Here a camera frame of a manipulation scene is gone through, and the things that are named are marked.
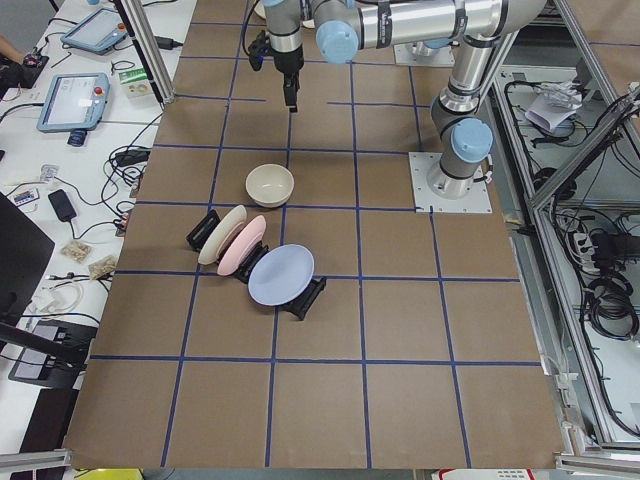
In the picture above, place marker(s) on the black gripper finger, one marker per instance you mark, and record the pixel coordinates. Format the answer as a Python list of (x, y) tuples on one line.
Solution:
[(290, 91)]

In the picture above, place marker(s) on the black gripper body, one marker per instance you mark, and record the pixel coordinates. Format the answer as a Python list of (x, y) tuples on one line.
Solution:
[(288, 62)]

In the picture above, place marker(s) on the cream bowl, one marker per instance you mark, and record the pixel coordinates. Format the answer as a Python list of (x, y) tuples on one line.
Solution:
[(270, 185)]

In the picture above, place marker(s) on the green white small box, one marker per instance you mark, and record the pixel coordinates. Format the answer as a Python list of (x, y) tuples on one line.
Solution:
[(135, 83)]

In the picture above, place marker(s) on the cream plate in rack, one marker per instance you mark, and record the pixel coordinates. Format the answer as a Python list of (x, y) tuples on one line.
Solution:
[(222, 235)]

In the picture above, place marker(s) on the pink plate in rack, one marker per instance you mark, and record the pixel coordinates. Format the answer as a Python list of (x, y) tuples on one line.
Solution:
[(241, 246)]

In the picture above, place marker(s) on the far teach pendant tablet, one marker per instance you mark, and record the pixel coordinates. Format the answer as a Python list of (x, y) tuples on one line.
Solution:
[(97, 33)]

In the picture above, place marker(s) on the teach pendant tablet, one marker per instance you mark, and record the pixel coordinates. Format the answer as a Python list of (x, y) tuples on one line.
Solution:
[(97, 33), (74, 101)]

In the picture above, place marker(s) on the lavender plate in rack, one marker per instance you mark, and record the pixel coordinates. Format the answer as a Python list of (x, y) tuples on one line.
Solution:
[(281, 275)]

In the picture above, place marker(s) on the near teach pendant tablet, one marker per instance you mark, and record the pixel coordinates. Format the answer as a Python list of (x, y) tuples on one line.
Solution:
[(74, 101)]

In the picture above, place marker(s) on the black plate rack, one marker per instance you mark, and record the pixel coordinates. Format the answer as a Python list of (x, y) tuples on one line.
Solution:
[(298, 307)]

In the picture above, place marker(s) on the crumpled white paper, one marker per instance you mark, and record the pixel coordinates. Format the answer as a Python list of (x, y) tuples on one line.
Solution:
[(555, 103)]

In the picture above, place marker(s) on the black power adapter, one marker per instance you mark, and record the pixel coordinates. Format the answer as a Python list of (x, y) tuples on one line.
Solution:
[(62, 205)]

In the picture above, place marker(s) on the black monitor stand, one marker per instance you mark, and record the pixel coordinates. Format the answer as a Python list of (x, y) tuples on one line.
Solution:
[(54, 353)]

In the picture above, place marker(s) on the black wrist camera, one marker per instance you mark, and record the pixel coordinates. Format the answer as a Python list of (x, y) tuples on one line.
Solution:
[(258, 50)]

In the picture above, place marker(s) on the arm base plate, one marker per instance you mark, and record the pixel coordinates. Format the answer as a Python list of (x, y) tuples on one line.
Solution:
[(434, 192), (404, 56)]

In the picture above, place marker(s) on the aluminium frame post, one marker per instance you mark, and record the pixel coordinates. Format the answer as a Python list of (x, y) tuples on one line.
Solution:
[(139, 30)]

